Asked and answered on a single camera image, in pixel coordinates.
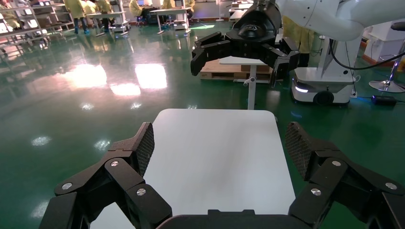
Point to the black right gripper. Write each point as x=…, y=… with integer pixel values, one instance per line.
x=253, y=38

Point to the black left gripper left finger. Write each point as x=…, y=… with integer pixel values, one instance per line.
x=123, y=177

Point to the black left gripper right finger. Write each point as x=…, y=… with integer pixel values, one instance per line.
x=332, y=177

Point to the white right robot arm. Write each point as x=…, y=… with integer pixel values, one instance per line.
x=316, y=15

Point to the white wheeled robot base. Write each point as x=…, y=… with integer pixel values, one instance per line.
x=326, y=85

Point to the wooden pallet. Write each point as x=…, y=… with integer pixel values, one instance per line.
x=218, y=71

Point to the person in yellow coat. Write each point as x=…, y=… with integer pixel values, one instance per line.
x=76, y=8
x=103, y=5
x=300, y=38
x=135, y=8

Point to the white work table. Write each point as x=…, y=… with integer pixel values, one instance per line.
x=106, y=15
x=171, y=11

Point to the black power adapter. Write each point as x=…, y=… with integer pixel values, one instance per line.
x=383, y=100

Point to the chrome stool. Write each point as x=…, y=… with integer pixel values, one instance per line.
x=387, y=86

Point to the white cabinet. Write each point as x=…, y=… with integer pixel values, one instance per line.
x=383, y=41

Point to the metal storage shelf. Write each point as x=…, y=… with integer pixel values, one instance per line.
x=31, y=19

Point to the small white pedestal table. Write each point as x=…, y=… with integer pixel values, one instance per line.
x=252, y=91

